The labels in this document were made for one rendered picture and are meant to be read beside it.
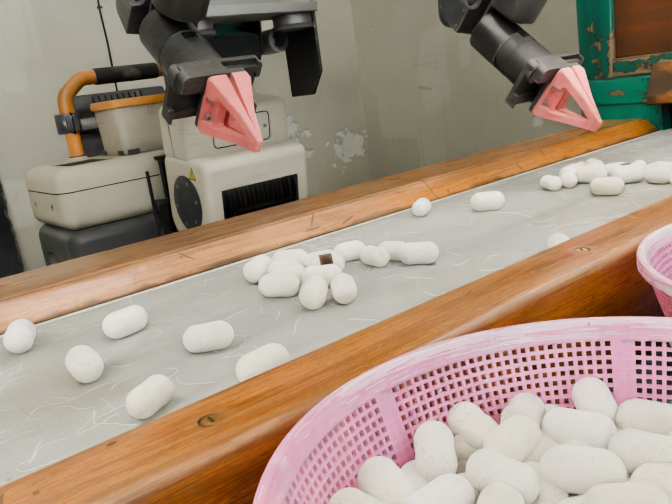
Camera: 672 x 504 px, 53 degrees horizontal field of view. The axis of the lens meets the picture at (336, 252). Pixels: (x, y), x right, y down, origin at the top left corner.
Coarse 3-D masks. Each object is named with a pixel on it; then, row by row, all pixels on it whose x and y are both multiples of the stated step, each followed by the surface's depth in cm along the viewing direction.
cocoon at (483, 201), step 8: (480, 192) 76; (488, 192) 76; (496, 192) 76; (472, 200) 76; (480, 200) 75; (488, 200) 75; (496, 200) 75; (504, 200) 76; (480, 208) 76; (488, 208) 76; (496, 208) 76
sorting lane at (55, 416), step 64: (512, 192) 85; (576, 192) 80; (640, 192) 75; (448, 256) 60; (512, 256) 58; (64, 320) 57; (192, 320) 53; (256, 320) 51; (320, 320) 49; (0, 384) 45; (64, 384) 44; (128, 384) 42; (192, 384) 41; (0, 448) 36; (64, 448) 35
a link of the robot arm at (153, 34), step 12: (156, 12) 72; (144, 24) 72; (156, 24) 71; (168, 24) 71; (180, 24) 71; (192, 24) 73; (144, 36) 72; (156, 36) 71; (168, 36) 70; (192, 36) 72; (156, 48) 71; (156, 60) 72
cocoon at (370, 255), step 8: (368, 248) 60; (376, 248) 60; (384, 248) 60; (360, 256) 61; (368, 256) 60; (376, 256) 59; (384, 256) 59; (368, 264) 61; (376, 264) 59; (384, 264) 60
